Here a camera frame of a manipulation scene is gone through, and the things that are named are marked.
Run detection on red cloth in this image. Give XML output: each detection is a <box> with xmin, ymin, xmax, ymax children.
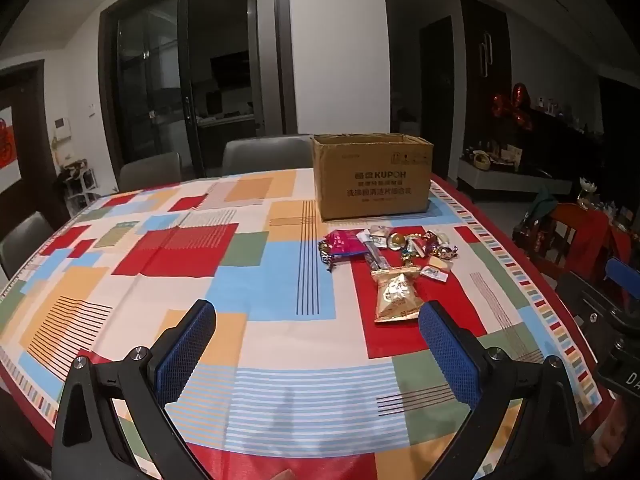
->
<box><xmin>579</xmin><ymin>209</ymin><xmax>632</xmax><ymax>282</ymax></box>

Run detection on clear long stick packet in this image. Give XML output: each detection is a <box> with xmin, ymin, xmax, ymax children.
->
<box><xmin>362</xmin><ymin>237</ymin><xmax>389</xmax><ymax>274</ymax></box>

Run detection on dark sliding glass door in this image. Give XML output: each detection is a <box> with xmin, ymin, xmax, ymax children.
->
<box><xmin>99</xmin><ymin>0</ymin><xmax>297</xmax><ymax>177</ymax></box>

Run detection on pink snack packet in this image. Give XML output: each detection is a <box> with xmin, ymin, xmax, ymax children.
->
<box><xmin>325</xmin><ymin>229</ymin><xmax>369</xmax><ymax>262</ymax></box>

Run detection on white shoe rack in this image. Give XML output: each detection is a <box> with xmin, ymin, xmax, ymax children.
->
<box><xmin>56</xmin><ymin>159</ymin><xmax>97</xmax><ymax>214</ymax></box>

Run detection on dark room door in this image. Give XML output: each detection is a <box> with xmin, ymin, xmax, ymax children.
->
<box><xmin>419</xmin><ymin>15</ymin><xmax>454</xmax><ymax>181</ymax></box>

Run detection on red wrapped candy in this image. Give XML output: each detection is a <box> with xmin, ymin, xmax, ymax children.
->
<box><xmin>404</xmin><ymin>232</ymin><xmax>437</xmax><ymax>262</ymax></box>

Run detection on red wooden chair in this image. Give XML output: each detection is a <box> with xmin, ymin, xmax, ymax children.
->
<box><xmin>514</xmin><ymin>202</ymin><xmax>632</xmax><ymax>288</ymax></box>

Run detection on red and white door poster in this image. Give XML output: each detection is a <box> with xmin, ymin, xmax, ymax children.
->
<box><xmin>0</xmin><ymin>105</ymin><xmax>24</xmax><ymax>196</ymax></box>

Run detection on brown cardboard box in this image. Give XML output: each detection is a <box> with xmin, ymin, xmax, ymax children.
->
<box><xmin>312</xmin><ymin>132</ymin><xmax>435</xmax><ymax>222</ymax></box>

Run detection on gold snack packet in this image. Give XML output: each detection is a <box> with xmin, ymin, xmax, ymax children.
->
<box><xmin>371</xmin><ymin>266</ymin><xmax>422</xmax><ymax>324</ymax></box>

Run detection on green cloth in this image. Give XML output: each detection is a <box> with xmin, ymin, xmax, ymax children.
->
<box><xmin>529</xmin><ymin>187</ymin><xmax>559</xmax><ymax>219</ymax></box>

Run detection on red foil balloons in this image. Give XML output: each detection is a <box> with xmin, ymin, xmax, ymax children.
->
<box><xmin>491</xmin><ymin>82</ymin><xmax>534</xmax><ymax>132</ymax></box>

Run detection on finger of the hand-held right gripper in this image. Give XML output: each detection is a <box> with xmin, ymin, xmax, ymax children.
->
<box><xmin>555</xmin><ymin>257</ymin><xmax>640</xmax><ymax>361</ymax></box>

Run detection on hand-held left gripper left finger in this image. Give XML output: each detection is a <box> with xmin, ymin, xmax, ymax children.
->
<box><xmin>52</xmin><ymin>299</ymin><xmax>217</xmax><ymax>480</ymax></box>

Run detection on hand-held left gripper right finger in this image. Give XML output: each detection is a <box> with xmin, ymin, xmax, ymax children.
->
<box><xmin>419</xmin><ymin>301</ymin><xmax>586</xmax><ymax>480</ymax></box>

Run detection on dark tall cabinet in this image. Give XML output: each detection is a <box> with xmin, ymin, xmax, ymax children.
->
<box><xmin>459</xmin><ymin>0</ymin><xmax>517</xmax><ymax>171</ymax></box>

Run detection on colourful checked tablecloth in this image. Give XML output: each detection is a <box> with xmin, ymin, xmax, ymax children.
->
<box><xmin>0</xmin><ymin>167</ymin><xmax>616</xmax><ymax>480</ymax></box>

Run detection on brown wooden door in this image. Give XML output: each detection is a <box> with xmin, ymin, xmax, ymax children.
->
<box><xmin>0</xmin><ymin>59</ymin><xmax>68</xmax><ymax>241</ymax></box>

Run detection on silver wrapped candy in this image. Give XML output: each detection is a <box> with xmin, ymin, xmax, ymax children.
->
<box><xmin>434</xmin><ymin>229</ymin><xmax>459</xmax><ymax>261</ymax></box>

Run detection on wide grey dining chair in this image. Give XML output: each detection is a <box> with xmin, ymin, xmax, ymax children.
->
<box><xmin>221</xmin><ymin>135</ymin><xmax>315</xmax><ymax>177</ymax></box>

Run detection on white low sideboard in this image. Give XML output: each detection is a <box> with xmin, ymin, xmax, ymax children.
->
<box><xmin>459</xmin><ymin>156</ymin><xmax>574</xmax><ymax>204</ymax></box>

